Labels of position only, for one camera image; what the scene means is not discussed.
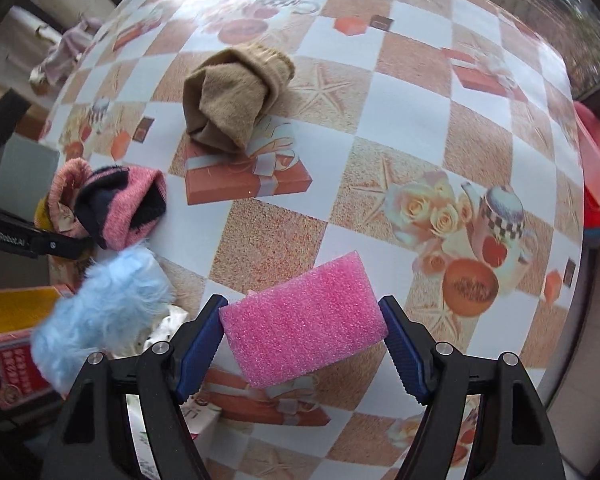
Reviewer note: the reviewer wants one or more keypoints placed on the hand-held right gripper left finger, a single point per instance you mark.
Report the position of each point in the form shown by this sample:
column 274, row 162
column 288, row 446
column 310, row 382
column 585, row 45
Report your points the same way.
column 200, row 350

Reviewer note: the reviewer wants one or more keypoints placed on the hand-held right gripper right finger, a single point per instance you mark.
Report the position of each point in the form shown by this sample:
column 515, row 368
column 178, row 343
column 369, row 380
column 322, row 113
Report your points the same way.
column 405, row 350

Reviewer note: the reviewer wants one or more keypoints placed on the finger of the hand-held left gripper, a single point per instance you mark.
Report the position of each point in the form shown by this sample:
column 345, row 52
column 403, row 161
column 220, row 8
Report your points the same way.
column 72, row 249

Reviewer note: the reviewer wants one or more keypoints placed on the yellow knitted sock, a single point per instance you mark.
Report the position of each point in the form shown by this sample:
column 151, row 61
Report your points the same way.
column 42, row 215

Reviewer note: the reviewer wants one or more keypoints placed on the grey cardboard box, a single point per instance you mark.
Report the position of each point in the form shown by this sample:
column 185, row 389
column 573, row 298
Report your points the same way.
column 20, row 175

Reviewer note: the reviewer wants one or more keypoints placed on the pink knitted sock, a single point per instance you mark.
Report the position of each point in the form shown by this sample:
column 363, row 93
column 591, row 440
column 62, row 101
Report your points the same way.
column 62, row 185

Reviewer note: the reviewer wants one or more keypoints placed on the light blue fluffy sock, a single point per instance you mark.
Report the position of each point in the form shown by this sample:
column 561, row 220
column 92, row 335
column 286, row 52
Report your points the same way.
column 95, row 315

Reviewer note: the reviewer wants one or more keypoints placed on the pink and black sock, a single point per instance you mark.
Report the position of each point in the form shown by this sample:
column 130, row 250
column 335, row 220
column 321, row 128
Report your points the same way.
column 130, row 195

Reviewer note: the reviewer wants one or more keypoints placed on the pink sponge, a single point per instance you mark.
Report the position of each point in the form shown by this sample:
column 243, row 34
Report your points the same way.
column 305, row 320

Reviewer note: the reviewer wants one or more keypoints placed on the tan sock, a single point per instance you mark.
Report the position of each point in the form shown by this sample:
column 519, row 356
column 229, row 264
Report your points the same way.
column 235, row 100

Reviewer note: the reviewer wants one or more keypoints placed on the cream polka dot scrunchie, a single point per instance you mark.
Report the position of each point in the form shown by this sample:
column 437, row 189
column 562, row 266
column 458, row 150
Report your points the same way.
column 167, row 322

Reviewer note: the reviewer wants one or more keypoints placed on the white floral tissue pack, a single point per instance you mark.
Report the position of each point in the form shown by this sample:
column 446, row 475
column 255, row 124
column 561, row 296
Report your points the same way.
column 202, row 412

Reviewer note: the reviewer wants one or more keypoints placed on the red cardboard box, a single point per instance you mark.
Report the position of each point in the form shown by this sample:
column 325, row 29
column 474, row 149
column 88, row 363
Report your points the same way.
column 10, row 360

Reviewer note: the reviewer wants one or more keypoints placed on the pale pink hanging cloth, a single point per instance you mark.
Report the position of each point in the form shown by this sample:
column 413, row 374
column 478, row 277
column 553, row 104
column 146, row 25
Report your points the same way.
column 67, row 50

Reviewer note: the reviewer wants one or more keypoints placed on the checkered printed tablecloth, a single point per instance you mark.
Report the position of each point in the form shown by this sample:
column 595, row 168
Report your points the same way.
column 380, row 110

